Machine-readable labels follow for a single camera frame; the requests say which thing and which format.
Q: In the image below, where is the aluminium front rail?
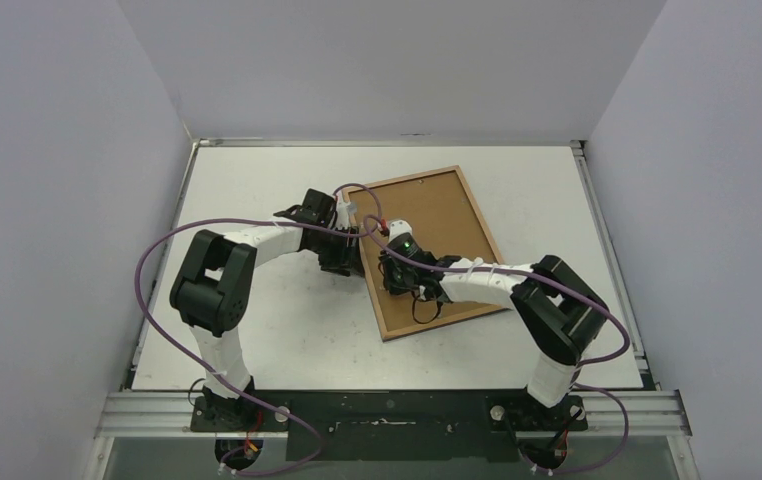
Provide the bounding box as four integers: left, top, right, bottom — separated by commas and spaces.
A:
96, 391, 693, 439

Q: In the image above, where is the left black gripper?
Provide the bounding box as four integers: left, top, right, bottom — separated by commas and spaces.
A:
309, 225, 364, 278

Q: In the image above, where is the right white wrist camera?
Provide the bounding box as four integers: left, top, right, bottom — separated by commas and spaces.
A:
381, 219, 413, 240

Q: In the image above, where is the blue wooden picture frame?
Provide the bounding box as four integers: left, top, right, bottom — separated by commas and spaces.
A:
342, 165, 509, 343

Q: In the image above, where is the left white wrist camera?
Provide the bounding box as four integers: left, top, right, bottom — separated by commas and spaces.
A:
333, 198, 357, 229

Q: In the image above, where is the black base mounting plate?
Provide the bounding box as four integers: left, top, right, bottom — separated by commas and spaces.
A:
189, 389, 588, 467

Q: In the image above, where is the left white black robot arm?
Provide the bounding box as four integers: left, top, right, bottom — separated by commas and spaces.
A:
170, 189, 364, 431

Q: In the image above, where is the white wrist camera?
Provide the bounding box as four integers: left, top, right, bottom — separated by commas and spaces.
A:
381, 219, 413, 240
333, 198, 357, 229

